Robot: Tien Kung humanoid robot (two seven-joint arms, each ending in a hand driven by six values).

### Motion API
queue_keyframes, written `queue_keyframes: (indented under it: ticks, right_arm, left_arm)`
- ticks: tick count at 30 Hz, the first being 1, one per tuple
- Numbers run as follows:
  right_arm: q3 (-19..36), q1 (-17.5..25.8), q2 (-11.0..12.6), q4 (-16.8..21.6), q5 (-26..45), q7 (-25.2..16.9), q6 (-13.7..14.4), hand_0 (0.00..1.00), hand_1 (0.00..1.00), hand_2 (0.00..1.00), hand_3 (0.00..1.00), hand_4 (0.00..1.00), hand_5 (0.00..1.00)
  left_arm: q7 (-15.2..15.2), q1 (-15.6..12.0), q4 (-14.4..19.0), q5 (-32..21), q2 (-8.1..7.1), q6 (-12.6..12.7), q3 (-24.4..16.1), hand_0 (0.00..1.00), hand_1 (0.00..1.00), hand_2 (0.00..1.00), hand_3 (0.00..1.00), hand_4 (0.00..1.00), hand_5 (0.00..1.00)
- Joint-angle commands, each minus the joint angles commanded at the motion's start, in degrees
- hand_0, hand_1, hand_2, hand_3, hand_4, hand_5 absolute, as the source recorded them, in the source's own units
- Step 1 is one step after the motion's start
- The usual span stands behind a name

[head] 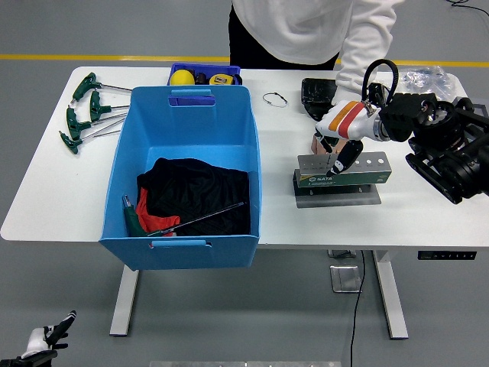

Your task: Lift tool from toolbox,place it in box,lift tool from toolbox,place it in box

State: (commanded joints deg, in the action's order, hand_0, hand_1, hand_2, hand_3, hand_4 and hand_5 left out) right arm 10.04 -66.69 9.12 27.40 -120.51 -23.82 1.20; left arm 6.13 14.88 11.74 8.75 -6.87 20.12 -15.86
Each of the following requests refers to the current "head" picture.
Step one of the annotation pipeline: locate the large metal floor plate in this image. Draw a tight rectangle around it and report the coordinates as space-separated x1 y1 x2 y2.
329 265 363 294

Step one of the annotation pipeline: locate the small dark blue bin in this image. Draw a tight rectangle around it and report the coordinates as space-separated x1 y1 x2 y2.
167 63 242 107

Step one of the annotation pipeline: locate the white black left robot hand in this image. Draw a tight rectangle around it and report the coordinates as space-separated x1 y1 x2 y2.
21 310 77 360

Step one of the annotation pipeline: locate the orange cloth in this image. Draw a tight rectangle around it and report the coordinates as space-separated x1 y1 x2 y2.
135 187 181 230

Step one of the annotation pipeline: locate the large green T-handle hex key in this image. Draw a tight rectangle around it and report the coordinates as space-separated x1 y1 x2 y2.
121 193 246 239

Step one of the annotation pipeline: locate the black looped floor cable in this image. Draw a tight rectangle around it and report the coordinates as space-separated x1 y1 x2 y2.
445 0 489 18

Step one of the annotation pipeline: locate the yellow ball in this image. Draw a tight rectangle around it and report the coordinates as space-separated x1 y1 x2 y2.
170 69 196 86

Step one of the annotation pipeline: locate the black plastic tray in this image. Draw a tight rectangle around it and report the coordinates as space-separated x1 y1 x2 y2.
300 77 341 122

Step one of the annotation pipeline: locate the yellow tape measure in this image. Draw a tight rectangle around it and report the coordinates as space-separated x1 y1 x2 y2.
209 73 243 86

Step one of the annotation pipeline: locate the black table control panel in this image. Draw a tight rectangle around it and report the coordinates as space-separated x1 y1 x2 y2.
416 250 478 261

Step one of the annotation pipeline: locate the person's left hand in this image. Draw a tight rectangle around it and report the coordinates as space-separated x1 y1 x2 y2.
309 133 325 156

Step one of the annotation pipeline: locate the thin wire loop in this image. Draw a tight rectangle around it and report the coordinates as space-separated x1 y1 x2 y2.
261 92 289 109

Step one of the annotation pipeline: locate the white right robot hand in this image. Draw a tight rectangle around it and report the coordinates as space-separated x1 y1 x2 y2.
314 99 382 178

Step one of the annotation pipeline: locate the small green T-handle hex key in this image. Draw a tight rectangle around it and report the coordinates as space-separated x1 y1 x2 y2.
323 135 340 169

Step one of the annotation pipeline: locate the person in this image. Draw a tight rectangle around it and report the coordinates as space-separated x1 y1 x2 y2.
228 0 406 156

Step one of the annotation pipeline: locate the large blue plastic box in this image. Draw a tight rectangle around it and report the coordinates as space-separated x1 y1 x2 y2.
98 84 262 271

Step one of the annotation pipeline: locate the clear plastic parts bag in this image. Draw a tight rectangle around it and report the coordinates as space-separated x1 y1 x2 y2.
397 64 459 96

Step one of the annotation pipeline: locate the green metal hex key stand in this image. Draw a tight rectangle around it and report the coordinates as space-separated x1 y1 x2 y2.
292 151 393 209

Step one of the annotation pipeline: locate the white table leg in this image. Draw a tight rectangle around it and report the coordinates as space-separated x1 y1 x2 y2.
109 265 141 337
372 250 410 340

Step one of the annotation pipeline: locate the black cloth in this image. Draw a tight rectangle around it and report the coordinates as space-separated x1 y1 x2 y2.
136 157 252 237

